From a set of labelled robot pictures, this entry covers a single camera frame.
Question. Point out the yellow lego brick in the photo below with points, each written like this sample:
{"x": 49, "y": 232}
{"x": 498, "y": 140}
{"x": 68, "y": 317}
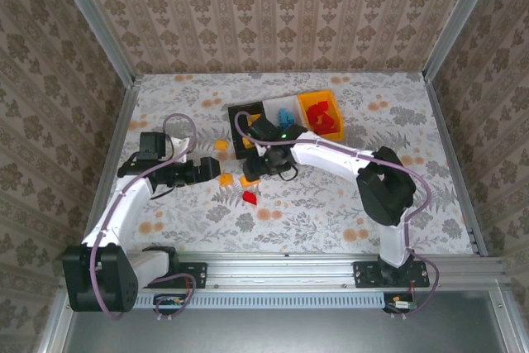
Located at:
{"x": 254, "y": 117}
{"x": 249, "y": 183}
{"x": 248, "y": 144}
{"x": 225, "y": 180}
{"x": 221, "y": 145}

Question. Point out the blue lego brick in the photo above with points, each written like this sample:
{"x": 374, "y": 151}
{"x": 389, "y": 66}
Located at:
{"x": 290, "y": 117}
{"x": 284, "y": 121}
{"x": 282, "y": 113}

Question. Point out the black plastic bin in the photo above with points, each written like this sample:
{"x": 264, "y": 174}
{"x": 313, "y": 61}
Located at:
{"x": 232, "y": 121}

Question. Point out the white plastic bin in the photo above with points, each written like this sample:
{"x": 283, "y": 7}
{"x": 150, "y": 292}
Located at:
{"x": 273, "y": 107}

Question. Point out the red lego brick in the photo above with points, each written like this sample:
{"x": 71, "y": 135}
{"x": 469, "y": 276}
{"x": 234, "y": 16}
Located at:
{"x": 249, "y": 198}
{"x": 325, "y": 106}
{"x": 315, "y": 125}
{"x": 327, "y": 125}
{"x": 313, "y": 112}

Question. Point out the orange plastic bin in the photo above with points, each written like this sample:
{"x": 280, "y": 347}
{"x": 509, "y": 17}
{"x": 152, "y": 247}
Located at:
{"x": 336, "y": 130}

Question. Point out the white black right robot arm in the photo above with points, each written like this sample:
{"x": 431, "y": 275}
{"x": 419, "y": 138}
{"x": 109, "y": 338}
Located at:
{"x": 384, "y": 192}

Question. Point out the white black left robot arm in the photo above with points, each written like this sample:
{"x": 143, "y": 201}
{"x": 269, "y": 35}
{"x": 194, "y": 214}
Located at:
{"x": 99, "y": 282}

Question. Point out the floral tablecloth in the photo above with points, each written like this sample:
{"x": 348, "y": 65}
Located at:
{"x": 310, "y": 212}

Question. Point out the small connector board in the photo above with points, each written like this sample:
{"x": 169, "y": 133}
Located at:
{"x": 401, "y": 304}
{"x": 169, "y": 302}

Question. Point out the grey metal panel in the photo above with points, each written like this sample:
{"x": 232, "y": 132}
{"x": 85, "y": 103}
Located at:
{"x": 268, "y": 332}

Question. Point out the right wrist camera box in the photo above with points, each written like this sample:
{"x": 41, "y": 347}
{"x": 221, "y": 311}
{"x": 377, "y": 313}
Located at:
{"x": 261, "y": 132}

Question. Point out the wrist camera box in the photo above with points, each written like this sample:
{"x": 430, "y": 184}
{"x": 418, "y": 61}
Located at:
{"x": 261, "y": 132}
{"x": 153, "y": 146}

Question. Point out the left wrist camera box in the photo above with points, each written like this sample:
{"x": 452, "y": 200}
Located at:
{"x": 153, "y": 146}

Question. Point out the aluminium table side rail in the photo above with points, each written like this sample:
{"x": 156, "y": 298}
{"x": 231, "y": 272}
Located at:
{"x": 444, "y": 121}
{"x": 124, "y": 121}

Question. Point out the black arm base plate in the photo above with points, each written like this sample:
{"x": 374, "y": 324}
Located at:
{"x": 368, "y": 274}
{"x": 194, "y": 274}

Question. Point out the aluminium corner post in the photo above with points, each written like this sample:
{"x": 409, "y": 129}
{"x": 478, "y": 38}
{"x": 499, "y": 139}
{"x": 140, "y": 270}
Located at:
{"x": 463, "y": 18}
{"x": 91, "y": 18}

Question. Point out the aluminium lower frame bar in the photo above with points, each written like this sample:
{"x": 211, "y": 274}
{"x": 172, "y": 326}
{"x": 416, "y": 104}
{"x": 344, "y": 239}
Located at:
{"x": 508, "y": 320}
{"x": 49, "y": 328}

